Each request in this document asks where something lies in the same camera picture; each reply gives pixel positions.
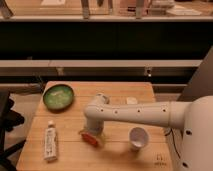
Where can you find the green bowl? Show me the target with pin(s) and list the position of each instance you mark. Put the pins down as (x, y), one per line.
(58, 97)

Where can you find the black chair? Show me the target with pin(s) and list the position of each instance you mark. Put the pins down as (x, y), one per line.
(8, 120)

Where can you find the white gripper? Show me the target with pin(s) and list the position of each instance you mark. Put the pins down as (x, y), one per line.
(94, 127)

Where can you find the metal rail beam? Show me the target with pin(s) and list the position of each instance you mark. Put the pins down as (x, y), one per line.
(98, 63)

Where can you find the white ceramic cup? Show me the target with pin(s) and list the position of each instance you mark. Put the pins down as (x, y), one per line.
(138, 138)

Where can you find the white tube with cap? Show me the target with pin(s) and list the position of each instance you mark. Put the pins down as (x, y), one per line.
(50, 142)

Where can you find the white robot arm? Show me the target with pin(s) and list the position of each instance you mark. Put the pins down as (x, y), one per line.
(195, 119)

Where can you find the red pepper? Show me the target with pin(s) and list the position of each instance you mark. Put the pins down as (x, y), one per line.
(89, 138)

